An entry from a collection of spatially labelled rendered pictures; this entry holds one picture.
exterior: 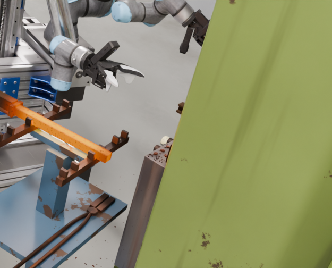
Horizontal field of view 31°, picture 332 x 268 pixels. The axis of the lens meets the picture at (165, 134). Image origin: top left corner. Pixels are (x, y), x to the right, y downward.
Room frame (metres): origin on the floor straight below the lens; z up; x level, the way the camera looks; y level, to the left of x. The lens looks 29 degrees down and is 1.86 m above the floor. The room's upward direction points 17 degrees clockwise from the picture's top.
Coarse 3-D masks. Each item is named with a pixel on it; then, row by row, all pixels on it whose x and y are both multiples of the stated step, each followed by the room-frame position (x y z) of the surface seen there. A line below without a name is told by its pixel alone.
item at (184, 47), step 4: (188, 28) 2.15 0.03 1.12; (192, 28) 2.15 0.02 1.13; (188, 32) 2.15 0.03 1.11; (192, 32) 2.15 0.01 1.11; (184, 36) 2.15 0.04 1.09; (188, 36) 2.15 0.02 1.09; (184, 40) 2.15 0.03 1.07; (188, 40) 2.15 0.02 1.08; (184, 44) 2.15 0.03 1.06; (188, 44) 2.15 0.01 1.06; (180, 48) 2.16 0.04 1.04; (184, 48) 2.15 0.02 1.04; (188, 48) 2.16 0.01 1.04; (180, 52) 2.16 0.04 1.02; (184, 52) 2.15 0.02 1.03
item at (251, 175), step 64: (256, 0) 1.17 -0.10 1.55; (320, 0) 1.12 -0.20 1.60; (256, 64) 1.15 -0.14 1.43; (320, 64) 1.10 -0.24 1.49; (192, 128) 1.19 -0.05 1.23; (256, 128) 1.13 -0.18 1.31; (320, 128) 1.08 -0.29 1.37; (192, 192) 1.17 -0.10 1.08; (256, 192) 1.11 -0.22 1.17; (320, 192) 1.05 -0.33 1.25; (192, 256) 1.15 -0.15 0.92; (256, 256) 1.09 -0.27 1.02; (320, 256) 1.03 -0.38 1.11
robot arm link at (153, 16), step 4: (144, 4) 2.17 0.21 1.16; (148, 4) 2.18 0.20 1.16; (152, 4) 2.19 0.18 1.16; (148, 8) 2.17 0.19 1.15; (152, 8) 2.18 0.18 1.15; (156, 8) 2.17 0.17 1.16; (148, 12) 2.16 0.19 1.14; (152, 12) 2.17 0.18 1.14; (156, 12) 2.17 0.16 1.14; (148, 16) 2.16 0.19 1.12; (152, 16) 2.17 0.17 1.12; (156, 16) 2.18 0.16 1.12; (160, 16) 2.18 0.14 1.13; (164, 16) 2.19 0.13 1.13; (144, 20) 2.16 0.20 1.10; (148, 20) 2.17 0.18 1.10; (152, 20) 2.18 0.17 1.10; (156, 20) 2.19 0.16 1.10; (160, 20) 2.21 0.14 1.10; (148, 24) 2.21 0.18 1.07; (152, 24) 2.21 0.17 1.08
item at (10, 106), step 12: (0, 96) 1.45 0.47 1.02; (0, 108) 1.45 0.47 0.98; (12, 108) 1.42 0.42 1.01; (24, 108) 1.44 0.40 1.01; (24, 120) 1.42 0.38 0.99; (36, 120) 1.41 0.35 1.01; (48, 120) 1.42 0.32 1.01; (48, 132) 1.39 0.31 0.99; (60, 132) 1.38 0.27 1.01; (72, 132) 1.39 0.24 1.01; (72, 144) 1.36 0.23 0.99; (84, 144) 1.35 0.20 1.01; (96, 144) 1.37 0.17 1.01; (96, 156) 1.34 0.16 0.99; (108, 156) 1.34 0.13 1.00
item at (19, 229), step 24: (0, 192) 1.40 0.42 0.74; (24, 192) 1.43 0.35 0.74; (72, 192) 1.50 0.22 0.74; (96, 192) 1.53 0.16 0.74; (0, 216) 1.30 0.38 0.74; (24, 216) 1.33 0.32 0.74; (72, 216) 1.39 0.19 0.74; (96, 216) 1.42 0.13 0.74; (0, 240) 1.21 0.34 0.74; (24, 240) 1.23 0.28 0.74; (72, 240) 1.29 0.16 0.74; (48, 264) 1.17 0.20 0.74
